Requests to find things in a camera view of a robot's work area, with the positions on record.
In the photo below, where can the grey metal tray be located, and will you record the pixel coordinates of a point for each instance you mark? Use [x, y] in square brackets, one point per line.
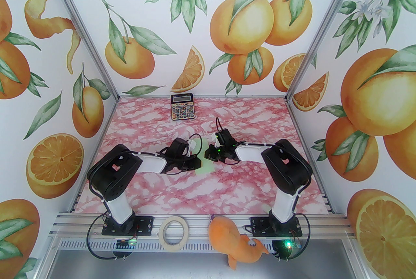
[162, 266]

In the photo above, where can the light green paper sheet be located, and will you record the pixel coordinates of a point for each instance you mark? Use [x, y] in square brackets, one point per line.
[206, 167]

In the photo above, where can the orange plush toy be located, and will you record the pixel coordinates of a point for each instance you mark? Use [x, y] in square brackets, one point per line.
[230, 238]

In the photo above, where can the small green circuit board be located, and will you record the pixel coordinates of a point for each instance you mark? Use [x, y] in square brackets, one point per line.
[291, 245]
[126, 243]

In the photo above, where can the black orange calculator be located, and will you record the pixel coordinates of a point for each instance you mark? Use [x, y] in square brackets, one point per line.
[182, 107]

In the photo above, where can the aluminium frame post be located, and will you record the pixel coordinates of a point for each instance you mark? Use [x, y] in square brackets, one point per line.
[83, 29]
[325, 27]

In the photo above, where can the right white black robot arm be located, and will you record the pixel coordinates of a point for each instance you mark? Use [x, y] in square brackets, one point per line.
[286, 167]

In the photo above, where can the beige masking tape roll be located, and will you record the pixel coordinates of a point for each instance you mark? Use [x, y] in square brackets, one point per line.
[163, 240]

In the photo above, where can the aluminium frame rail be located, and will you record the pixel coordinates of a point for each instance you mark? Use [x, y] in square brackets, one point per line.
[325, 222]

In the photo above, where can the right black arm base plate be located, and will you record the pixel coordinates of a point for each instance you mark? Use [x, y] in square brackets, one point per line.
[260, 227]

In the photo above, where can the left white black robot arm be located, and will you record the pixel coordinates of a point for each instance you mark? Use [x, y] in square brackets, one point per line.
[112, 177]

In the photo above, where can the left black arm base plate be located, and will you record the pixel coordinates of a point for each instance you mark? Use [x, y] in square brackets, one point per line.
[144, 225]

